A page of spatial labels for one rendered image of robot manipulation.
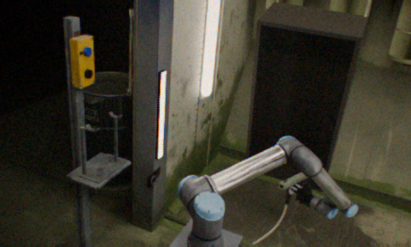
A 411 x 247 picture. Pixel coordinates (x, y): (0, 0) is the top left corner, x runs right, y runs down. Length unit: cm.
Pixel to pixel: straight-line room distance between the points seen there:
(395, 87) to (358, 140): 58
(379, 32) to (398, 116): 77
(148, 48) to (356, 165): 223
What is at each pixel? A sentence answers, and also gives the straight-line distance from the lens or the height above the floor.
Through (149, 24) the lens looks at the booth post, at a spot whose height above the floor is 156.
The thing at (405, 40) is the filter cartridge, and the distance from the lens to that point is 363.
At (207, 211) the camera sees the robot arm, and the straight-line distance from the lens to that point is 194.
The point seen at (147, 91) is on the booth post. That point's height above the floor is 113.
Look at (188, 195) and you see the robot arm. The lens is 209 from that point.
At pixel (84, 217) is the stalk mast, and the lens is 271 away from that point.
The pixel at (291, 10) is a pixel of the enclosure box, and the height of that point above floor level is 168.
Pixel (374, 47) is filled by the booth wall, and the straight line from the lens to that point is 404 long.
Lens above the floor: 209
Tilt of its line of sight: 25 degrees down
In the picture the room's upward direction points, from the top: 5 degrees clockwise
